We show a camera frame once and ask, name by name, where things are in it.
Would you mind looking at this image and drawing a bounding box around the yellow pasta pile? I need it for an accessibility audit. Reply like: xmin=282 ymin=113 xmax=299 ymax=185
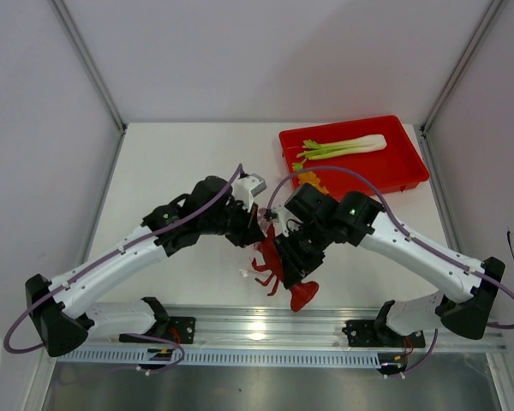
xmin=296 ymin=171 xmax=330 ymax=194

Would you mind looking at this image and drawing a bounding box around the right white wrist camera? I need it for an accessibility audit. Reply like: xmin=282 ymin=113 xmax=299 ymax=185
xmin=272 ymin=205 xmax=302 ymax=237

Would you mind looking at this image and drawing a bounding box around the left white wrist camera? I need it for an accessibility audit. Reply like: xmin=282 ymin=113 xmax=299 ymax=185
xmin=232 ymin=173 xmax=267 ymax=211

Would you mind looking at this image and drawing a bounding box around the left aluminium frame post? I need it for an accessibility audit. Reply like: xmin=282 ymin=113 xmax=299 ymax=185
xmin=48 ymin=0 xmax=127 ymax=134

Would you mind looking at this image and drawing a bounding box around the aluminium frame post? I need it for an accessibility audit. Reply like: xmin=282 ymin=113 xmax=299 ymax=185
xmin=48 ymin=0 xmax=127 ymax=134
xmin=419 ymin=0 xmax=508 ymax=137

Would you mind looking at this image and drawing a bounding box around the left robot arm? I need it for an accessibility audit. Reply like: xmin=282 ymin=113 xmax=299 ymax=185
xmin=25 ymin=174 xmax=266 ymax=357

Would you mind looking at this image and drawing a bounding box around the right aluminium frame post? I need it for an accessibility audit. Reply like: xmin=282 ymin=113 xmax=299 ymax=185
xmin=419 ymin=0 xmax=508 ymax=137

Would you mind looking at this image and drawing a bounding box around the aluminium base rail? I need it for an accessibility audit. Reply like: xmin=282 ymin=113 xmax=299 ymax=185
xmin=40 ymin=306 xmax=505 ymax=353

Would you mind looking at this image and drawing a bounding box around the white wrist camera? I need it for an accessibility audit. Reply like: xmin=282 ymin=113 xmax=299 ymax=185
xmin=232 ymin=173 xmax=267 ymax=211
xmin=272 ymin=205 xmax=302 ymax=237

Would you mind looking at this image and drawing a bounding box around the red plastic tray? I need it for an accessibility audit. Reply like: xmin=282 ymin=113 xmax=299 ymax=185
xmin=279 ymin=116 xmax=429 ymax=200

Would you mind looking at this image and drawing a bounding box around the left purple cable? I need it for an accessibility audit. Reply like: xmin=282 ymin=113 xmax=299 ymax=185
xmin=3 ymin=162 xmax=245 ymax=378

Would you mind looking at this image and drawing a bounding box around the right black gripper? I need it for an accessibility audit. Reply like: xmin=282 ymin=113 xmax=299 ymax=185
xmin=272 ymin=219 xmax=332 ymax=289

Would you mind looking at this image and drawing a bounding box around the clear pink-dotted zip bag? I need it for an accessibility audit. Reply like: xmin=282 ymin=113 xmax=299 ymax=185
xmin=239 ymin=207 xmax=281 ymax=285

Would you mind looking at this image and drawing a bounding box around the white slotted cable duct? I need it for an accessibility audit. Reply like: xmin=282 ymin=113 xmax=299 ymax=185
xmin=58 ymin=346 xmax=407 ymax=369

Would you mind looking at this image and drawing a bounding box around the green white celery stalk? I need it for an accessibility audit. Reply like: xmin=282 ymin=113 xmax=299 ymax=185
xmin=292 ymin=134 xmax=387 ymax=171

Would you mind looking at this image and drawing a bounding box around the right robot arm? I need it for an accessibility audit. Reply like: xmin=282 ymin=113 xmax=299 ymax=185
xmin=267 ymin=184 xmax=505 ymax=347

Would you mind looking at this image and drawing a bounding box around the red toy lobster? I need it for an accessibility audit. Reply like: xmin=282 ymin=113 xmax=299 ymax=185
xmin=251 ymin=223 xmax=320 ymax=313

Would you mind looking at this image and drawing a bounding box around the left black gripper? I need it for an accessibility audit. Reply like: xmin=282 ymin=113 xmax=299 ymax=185
xmin=200 ymin=196 xmax=265 ymax=249

